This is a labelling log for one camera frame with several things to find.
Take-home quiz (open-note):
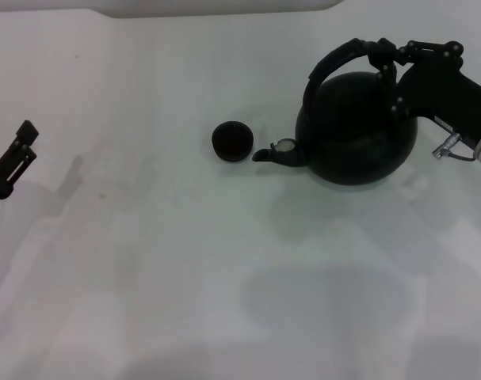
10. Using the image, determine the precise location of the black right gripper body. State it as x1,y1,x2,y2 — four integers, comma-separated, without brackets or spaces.
399,59,481,150

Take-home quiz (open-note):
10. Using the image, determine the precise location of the black round teapot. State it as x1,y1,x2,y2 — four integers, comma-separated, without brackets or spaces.
251,38,418,187

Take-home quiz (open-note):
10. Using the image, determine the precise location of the small dark teacup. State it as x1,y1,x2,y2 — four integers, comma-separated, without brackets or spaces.
211,120,254,164

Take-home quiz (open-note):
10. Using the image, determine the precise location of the right arm connector cable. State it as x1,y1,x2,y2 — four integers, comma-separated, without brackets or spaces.
432,133,479,162

